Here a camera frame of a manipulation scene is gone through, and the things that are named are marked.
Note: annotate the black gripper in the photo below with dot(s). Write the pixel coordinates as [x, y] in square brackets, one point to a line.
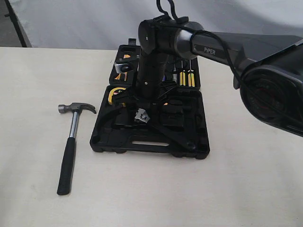
[145, 96]

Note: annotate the clear handle tester screwdriver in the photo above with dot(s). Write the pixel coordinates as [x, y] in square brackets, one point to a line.
[175, 74]

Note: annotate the white backdrop cloth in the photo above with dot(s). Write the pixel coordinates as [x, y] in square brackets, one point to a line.
[106, 24]

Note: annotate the adjustable wrench black handle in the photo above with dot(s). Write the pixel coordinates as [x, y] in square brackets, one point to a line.
[141, 116]

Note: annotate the black plastic tool case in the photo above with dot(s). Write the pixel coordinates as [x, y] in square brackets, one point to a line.
[175, 123]

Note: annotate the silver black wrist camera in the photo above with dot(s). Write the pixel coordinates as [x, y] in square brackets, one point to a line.
[125, 65]

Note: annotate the yellow black screwdriver left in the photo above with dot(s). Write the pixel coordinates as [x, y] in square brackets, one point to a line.
[182, 75]

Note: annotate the orange utility knife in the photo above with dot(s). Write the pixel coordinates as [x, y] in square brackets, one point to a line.
[122, 76]

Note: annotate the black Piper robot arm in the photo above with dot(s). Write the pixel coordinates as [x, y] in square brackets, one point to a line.
[265, 70]

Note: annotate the yellow black screwdriver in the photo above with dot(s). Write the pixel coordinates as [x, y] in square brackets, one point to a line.
[191, 76]
[182, 75]

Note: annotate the black backdrop stand pole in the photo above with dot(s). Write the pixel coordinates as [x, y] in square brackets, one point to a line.
[14, 19]

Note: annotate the yellow tape measure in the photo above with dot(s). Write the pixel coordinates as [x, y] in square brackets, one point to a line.
[118, 96]

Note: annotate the steel claw hammer black grip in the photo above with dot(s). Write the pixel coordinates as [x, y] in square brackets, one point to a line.
[67, 166]

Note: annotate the yellow black screwdriver right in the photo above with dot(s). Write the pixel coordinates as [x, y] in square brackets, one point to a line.
[191, 76]

